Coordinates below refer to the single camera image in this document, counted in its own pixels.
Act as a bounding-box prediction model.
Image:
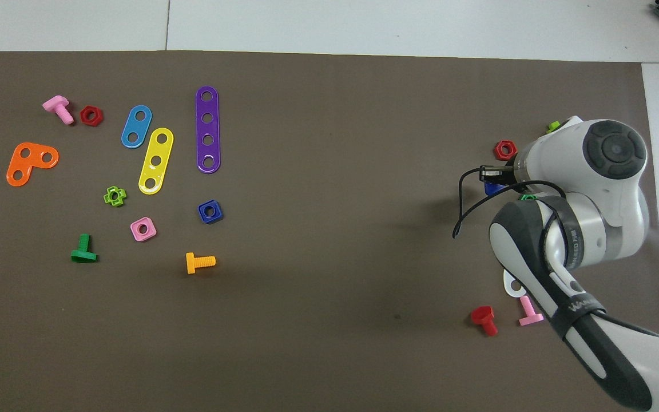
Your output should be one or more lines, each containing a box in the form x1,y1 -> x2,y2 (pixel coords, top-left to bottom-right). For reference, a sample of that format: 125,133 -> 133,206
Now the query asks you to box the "red plastic bolt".
470,306 -> 499,337

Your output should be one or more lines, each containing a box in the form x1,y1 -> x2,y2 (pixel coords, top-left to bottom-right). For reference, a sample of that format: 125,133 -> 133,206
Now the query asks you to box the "brown table mat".
0,50 -> 659,412

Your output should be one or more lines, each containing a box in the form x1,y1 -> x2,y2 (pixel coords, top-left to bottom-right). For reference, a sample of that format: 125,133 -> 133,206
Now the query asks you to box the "white curved five-hole plate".
502,269 -> 529,299

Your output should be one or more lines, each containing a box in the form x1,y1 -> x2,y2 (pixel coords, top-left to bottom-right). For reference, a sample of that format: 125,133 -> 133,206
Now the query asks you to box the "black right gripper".
479,165 -> 518,184

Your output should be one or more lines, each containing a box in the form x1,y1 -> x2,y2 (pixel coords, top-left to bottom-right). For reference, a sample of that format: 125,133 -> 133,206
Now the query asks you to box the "blue two-hole plate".
121,105 -> 153,149

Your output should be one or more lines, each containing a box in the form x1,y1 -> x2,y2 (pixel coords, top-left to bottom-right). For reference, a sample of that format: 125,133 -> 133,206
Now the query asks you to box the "pink square nut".
130,216 -> 157,243

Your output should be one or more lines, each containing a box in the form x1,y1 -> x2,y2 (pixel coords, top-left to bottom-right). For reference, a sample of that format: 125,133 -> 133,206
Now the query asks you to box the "blue square nut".
197,199 -> 224,225

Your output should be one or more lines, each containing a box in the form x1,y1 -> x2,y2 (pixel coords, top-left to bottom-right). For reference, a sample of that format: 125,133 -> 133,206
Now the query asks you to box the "pink plastic bolt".
42,94 -> 75,126
518,295 -> 545,327

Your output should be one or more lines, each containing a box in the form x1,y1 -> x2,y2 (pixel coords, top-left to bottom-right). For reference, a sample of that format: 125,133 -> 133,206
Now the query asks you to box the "dark green plastic bolt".
70,233 -> 99,264

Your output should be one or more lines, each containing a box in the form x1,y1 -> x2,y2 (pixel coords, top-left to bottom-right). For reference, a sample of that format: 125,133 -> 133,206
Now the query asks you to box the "light green cross nut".
103,185 -> 128,207

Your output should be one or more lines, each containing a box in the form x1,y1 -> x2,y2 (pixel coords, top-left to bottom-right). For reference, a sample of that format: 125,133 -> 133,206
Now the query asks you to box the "yellow three-hole plate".
138,127 -> 175,196

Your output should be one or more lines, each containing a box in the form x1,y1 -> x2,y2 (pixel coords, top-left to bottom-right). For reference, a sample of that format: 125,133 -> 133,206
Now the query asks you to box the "orange heart-shaped plate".
6,142 -> 59,188

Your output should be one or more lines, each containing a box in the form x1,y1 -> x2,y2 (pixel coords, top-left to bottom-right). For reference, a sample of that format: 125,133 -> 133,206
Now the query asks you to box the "orange plastic bolt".
185,252 -> 217,275

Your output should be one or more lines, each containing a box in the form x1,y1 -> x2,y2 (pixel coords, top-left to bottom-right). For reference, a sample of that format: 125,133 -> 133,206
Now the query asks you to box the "purple four-hole plate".
195,86 -> 221,174

